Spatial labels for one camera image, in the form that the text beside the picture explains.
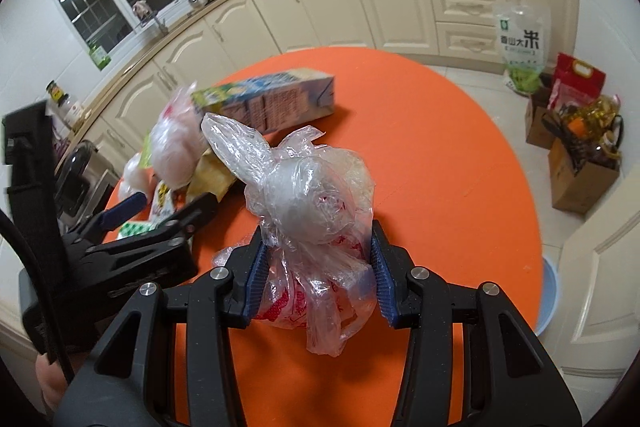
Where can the clear plastic bag trash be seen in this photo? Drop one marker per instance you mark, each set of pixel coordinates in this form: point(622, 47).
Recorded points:
point(314, 207)

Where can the white jar on counter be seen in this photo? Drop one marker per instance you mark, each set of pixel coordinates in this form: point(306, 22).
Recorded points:
point(67, 106)

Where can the person's left hand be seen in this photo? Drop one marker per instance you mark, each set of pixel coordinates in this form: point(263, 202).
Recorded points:
point(51, 380)

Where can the round orange table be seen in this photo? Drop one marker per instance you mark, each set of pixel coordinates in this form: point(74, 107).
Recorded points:
point(448, 188)

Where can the brown cardboard box with bottles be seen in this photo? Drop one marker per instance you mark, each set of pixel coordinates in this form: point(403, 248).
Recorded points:
point(583, 145)

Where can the white door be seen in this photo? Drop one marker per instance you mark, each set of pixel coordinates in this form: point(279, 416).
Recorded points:
point(594, 334)

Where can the light blue trash bin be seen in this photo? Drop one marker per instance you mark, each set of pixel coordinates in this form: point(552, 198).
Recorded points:
point(549, 297)

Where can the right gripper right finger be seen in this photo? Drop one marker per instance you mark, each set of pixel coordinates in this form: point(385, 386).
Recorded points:
point(508, 377)

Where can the pink white plastic bag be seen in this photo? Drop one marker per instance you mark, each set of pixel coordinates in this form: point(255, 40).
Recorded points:
point(176, 140)

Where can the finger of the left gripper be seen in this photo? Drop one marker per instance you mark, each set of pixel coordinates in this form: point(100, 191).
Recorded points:
point(189, 219)
point(96, 228)

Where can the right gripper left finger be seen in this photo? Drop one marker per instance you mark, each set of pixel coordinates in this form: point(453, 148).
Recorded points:
point(128, 378)

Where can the red gift bag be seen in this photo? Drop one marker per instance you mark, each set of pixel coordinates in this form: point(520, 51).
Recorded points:
point(575, 82)

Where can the yellow snack wrapper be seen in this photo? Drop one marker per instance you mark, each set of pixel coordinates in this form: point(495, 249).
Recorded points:
point(210, 176)

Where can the white green rice bag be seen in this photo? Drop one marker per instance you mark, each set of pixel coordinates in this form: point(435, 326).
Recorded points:
point(523, 40)

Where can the cream kitchen cabinets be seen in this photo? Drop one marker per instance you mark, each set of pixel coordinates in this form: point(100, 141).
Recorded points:
point(229, 35)

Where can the blue green milk carton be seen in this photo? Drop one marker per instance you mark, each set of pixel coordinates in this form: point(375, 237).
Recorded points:
point(272, 102)

